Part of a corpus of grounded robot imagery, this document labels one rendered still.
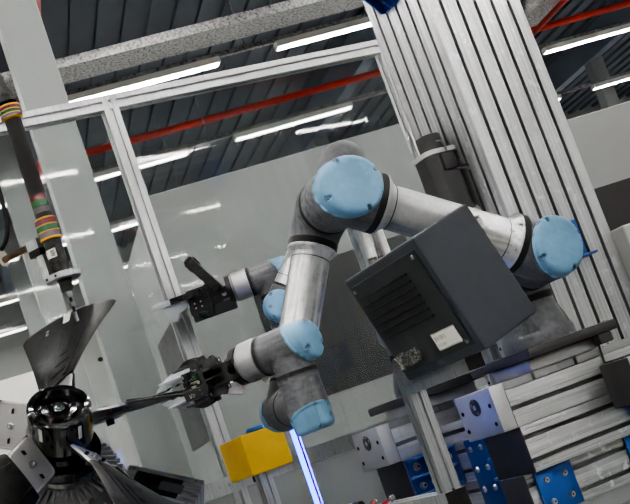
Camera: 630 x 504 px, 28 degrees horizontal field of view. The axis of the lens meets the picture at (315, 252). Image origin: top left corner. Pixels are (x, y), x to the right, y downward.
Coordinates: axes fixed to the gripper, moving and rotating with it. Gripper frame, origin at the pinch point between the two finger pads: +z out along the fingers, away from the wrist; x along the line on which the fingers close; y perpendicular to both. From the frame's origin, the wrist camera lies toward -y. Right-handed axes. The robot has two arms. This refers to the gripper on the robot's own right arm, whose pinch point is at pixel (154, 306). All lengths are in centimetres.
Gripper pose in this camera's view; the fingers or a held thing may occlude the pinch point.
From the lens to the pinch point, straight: 316.7
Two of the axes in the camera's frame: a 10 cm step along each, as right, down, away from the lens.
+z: -9.4, 3.3, -0.3
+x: -0.2, 0.2, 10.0
